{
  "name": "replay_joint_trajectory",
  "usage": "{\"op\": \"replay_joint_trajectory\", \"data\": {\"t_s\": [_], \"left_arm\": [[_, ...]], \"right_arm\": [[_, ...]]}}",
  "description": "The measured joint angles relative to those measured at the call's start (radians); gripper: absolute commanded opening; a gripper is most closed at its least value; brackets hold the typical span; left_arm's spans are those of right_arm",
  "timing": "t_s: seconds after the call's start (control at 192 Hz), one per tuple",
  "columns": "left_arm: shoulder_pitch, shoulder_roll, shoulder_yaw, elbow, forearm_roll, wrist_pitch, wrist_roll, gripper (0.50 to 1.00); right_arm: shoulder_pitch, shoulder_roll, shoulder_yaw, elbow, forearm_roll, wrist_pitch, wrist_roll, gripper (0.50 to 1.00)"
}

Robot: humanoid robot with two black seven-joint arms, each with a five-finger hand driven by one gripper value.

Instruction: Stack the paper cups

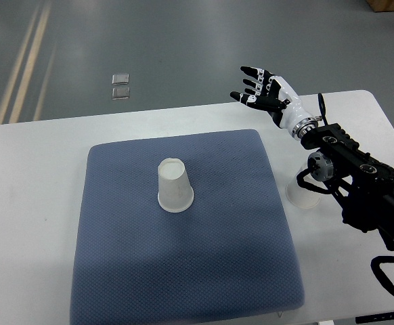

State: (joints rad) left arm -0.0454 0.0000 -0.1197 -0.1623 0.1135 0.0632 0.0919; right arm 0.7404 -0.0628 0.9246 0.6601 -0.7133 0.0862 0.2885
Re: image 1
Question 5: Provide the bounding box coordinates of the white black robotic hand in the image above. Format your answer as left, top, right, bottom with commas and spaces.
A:
230, 66, 318, 140

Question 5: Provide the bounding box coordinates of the white paper cup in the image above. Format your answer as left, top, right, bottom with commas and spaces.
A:
158, 158, 194, 213
286, 163, 321, 209

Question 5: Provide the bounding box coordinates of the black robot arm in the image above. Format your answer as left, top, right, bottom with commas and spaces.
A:
297, 123, 394, 251

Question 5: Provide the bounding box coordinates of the brown cardboard box corner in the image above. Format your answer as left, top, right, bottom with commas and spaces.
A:
366, 0, 394, 12

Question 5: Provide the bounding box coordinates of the white paper cup on cushion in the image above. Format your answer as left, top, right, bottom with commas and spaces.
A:
158, 158, 194, 213

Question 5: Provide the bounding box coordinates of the upper metal floor plate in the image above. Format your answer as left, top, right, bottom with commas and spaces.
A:
112, 72, 129, 85

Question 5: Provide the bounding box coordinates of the blue mesh cushion pad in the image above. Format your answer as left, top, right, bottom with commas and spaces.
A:
70, 129, 305, 324

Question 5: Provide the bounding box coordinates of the black table control panel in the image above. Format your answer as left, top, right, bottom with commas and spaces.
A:
355, 311, 394, 324

